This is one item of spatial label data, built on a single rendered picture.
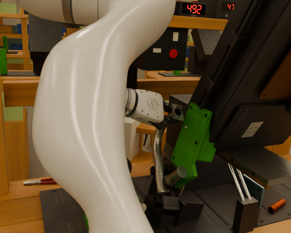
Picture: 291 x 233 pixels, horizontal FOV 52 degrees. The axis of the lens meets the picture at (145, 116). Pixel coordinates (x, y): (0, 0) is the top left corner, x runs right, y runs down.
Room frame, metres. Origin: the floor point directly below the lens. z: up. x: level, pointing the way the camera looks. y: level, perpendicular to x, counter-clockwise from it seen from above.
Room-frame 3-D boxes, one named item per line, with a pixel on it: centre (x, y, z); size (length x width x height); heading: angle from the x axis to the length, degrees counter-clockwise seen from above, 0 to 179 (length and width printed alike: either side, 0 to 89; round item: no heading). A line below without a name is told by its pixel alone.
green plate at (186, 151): (0.89, -0.17, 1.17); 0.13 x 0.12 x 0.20; 113
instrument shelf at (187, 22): (1.21, -0.11, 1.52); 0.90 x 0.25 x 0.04; 113
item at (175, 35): (1.12, -0.03, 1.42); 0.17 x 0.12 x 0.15; 113
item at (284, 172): (0.92, -0.33, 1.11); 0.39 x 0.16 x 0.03; 23
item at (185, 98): (1.15, -0.26, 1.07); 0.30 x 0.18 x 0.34; 113
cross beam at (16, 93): (1.31, -0.07, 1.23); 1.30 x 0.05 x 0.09; 113
